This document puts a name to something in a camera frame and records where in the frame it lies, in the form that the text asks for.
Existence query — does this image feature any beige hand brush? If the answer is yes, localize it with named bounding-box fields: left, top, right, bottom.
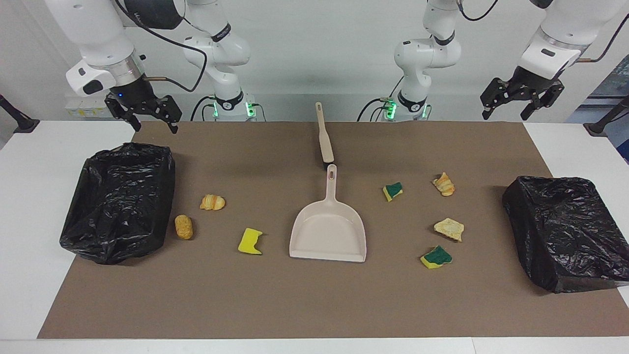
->
left=315, top=102, right=335, bottom=170

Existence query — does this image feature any blue background cabinet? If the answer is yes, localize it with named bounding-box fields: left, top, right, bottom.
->
left=565, top=54, right=629, bottom=163

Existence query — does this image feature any beige plastic dustpan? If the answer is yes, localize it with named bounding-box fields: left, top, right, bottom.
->
left=289, top=164, right=367, bottom=263

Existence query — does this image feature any all yellow sponge piece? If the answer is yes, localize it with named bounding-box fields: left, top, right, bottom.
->
left=238, top=228, right=264, bottom=256

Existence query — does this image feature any oval golden toy bread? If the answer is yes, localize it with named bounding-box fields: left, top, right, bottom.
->
left=174, top=214, right=194, bottom=240

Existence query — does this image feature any pale toy toast piece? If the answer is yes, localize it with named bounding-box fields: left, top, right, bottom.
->
left=433, top=218, right=464, bottom=242

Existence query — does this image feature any white wall outlet box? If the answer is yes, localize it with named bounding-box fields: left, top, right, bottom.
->
left=65, top=95, right=117, bottom=118

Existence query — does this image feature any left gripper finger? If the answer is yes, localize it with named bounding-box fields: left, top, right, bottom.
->
left=520, top=81, right=565, bottom=121
left=481, top=77, right=514, bottom=120

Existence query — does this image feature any striped toy croissant piece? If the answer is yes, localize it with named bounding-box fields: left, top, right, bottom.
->
left=432, top=172, right=456, bottom=197

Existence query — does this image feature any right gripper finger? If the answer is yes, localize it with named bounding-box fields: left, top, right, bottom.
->
left=156, top=95, right=182, bottom=134
left=105, top=96, right=142, bottom=132

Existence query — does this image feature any black bag lined bin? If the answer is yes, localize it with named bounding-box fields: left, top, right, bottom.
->
left=59, top=143, right=176, bottom=266
left=502, top=176, right=629, bottom=294

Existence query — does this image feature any large green yellow sponge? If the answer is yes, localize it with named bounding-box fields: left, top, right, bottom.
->
left=420, top=245, right=453, bottom=269

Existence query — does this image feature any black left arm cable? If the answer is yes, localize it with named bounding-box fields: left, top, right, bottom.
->
left=456, top=0, right=629, bottom=63

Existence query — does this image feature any brown table mat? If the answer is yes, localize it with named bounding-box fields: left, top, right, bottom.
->
left=37, top=120, right=629, bottom=340

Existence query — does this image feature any black base cable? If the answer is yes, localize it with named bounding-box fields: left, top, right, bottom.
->
left=357, top=97, right=391, bottom=121
left=190, top=95, right=217, bottom=121

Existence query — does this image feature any black stand leg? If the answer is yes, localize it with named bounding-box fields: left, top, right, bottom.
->
left=583, top=95, right=629, bottom=137
left=0, top=93, right=40, bottom=134

